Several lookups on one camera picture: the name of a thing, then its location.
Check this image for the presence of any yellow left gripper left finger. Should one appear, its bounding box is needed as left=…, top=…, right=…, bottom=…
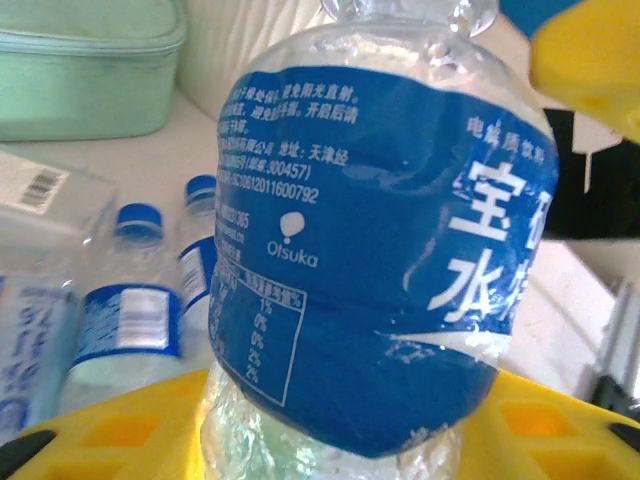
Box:
left=0, top=368, right=214, bottom=480

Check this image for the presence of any large blue-label clear bottle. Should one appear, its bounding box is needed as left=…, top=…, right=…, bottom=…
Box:
left=199, top=0, right=561, bottom=480

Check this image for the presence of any small blue-capped water bottle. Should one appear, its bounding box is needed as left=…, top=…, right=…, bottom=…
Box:
left=59, top=202, right=184, bottom=416
left=177, top=174, right=219, bottom=321

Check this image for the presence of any mint green zip case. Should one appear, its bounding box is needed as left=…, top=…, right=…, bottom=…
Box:
left=0, top=0, right=187, bottom=143

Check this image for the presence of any aluminium frame post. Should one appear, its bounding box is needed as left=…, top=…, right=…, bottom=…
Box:
left=594, top=279, right=640, bottom=416

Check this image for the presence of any clear plastic bag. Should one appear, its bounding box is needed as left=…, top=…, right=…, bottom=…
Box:
left=0, top=148, right=119, bottom=266

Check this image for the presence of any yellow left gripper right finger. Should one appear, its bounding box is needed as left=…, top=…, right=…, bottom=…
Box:
left=457, top=370, right=640, bottom=480

